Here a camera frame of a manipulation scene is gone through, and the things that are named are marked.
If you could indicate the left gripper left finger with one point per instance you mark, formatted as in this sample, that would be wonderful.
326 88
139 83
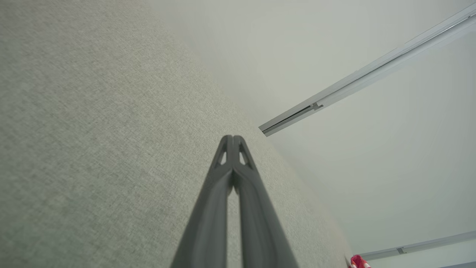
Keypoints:
208 230

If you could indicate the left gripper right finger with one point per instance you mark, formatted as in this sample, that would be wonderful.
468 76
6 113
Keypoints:
260 238

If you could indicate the red white-sleeved jersey shirt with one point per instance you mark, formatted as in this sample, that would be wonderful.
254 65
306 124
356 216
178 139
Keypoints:
359 262

